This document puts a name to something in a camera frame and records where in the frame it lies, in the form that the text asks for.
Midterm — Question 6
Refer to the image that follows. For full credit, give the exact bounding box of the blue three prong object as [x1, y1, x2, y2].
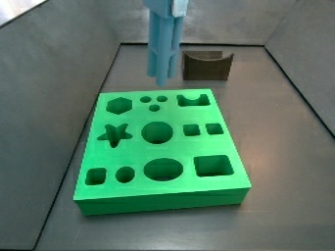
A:
[143, 0, 186, 86]

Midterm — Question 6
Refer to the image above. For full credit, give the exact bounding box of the green shape sorting board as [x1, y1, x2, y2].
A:
[74, 89, 251, 216]

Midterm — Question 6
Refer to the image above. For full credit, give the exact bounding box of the black curved holder stand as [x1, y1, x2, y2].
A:
[182, 50, 235, 80]

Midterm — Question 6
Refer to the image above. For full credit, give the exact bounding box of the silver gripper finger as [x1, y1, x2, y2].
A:
[171, 0, 188, 18]

